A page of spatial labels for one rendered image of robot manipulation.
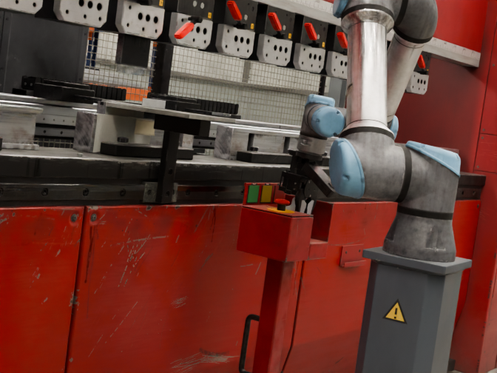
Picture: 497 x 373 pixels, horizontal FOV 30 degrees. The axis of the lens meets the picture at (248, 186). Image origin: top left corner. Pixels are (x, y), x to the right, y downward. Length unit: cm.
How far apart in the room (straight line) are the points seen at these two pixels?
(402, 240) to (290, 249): 49
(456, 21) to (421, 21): 182
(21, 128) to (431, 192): 90
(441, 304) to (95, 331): 81
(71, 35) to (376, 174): 134
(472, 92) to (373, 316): 238
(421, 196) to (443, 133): 234
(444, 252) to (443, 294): 8
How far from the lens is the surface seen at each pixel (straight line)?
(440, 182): 192
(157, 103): 231
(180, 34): 239
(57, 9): 215
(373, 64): 199
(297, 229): 235
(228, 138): 270
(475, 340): 423
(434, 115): 427
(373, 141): 189
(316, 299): 302
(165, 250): 235
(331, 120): 231
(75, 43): 294
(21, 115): 211
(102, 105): 231
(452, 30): 391
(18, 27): 279
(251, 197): 243
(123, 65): 236
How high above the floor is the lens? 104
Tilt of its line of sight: 5 degrees down
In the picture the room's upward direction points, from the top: 8 degrees clockwise
